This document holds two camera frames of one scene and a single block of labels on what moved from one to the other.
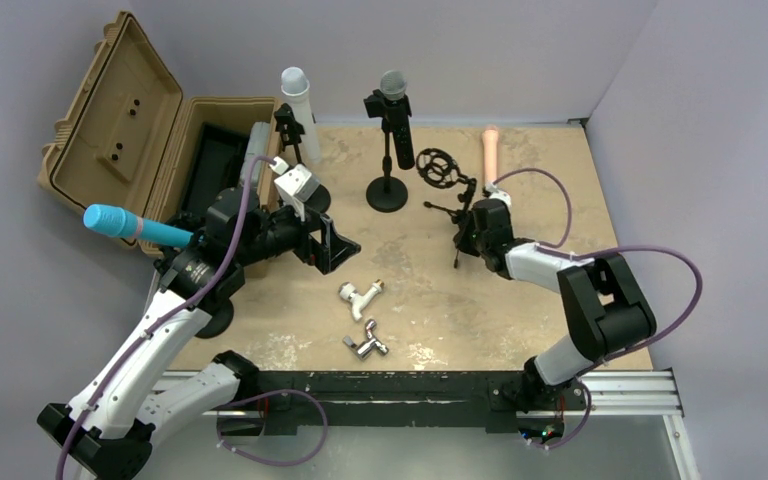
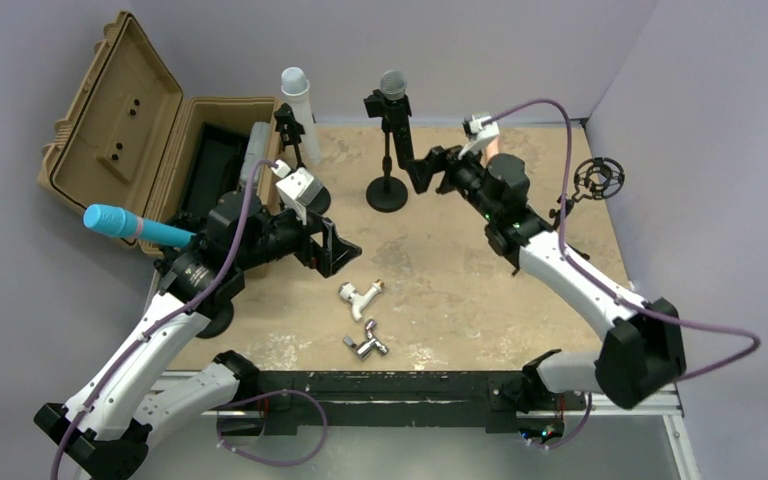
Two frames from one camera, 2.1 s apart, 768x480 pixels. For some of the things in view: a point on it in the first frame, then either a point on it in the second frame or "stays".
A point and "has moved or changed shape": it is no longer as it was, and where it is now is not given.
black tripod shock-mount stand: (439, 169) has moved or changed shape
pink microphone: (490, 136) stays
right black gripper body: (470, 239) → (462, 172)
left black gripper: (336, 247) stays
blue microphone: (118, 222) stays
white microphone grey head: (295, 86) stays
